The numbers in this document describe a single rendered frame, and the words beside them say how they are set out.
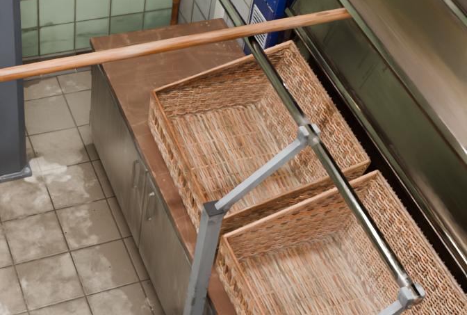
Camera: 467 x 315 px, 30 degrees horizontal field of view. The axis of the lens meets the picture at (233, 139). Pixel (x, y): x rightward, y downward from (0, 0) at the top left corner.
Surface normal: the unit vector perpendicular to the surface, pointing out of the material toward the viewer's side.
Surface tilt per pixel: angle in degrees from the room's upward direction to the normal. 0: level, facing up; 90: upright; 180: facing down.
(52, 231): 0
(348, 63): 70
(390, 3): 47
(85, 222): 0
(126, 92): 0
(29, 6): 90
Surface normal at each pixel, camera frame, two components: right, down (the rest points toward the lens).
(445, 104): -0.56, -0.33
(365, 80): -0.80, -0.06
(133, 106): 0.15, -0.69
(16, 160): 0.40, 0.69
